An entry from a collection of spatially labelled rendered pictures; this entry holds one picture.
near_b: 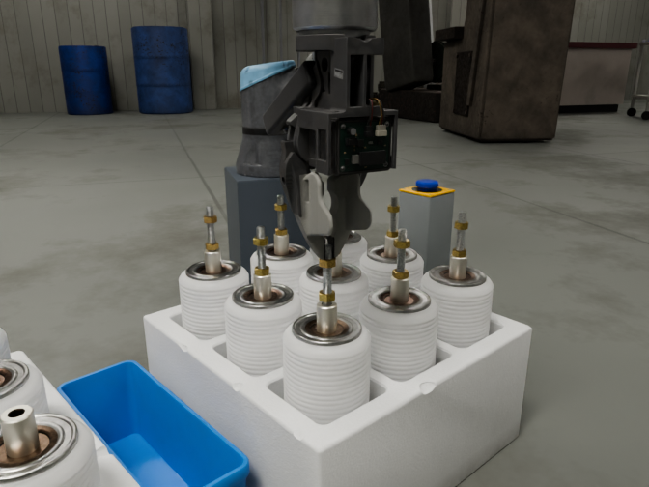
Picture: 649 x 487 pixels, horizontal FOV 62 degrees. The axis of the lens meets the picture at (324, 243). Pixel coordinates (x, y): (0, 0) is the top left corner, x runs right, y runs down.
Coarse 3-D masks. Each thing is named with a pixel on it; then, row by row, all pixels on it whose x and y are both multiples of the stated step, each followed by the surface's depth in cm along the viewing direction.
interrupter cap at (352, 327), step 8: (296, 320) 60; (304, 320) 60; (312, 320) 60; (344, 320) 60; (352, 320) 60; (296, 328) 58; (304, 328) 58; (312, 328) 59; (344, 328) 59; (352, 328) 58; (360, 328) 58; (296, 336) 57; (304, 336) 57; (312, 336) 56; (320, 336) 57; (328, 336) 57; (336, 336) 56; (344, 336) 57; (352, 336) 56; (312, 344) 55; (320, 344) 55; (328, 344) 55; (336, 344) 55
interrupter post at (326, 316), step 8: (320, 304) 58; (336, 304) 58; (320, 312) 57; (328, 312) 57; (336, 312) 58; (320, 320) 58; (328, 320) 57; (336, 320) 58; (320, 328) 58; (328, 328) 58; (336, 328) 58
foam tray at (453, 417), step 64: (512, 320) 77; (192, 384) 70; (256, 384) 61; (384, 384) 61; (448, 384) 63; (512, 384) 75; (256, 448) 60; (320, 448) 51; (384, 448) 58; (448, 448) 67
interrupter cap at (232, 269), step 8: (192, 264) 77; (200, 264) 77; (224, 264) 78; (232, 264) 77; (192, 272) 74; (200, 272) 74; (224, 272) 74; (232, 272) 74; (200, 280) 72; (208, 280) 72; (216, 280) 72
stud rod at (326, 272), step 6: (330, 246) 56; (330, 252) 56; (330, 258) 56; (324, 270) 56; (330, 270) 57; (324, 276) 57; (330, 276) 57; (324, 282) 57; (330, 282) 57; (324, 288) 57; (330, 288) 57
